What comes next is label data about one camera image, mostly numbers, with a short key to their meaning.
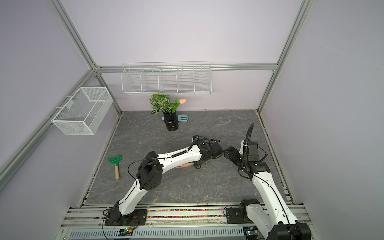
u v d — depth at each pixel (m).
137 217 0.74
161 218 0.75
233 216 0.74
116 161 0.94
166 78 0.99
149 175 0.52
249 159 0.61
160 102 0.88
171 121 1.03
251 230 0.72
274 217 0.41
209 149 0.64
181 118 1.15
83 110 0.83
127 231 0.71
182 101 0.89
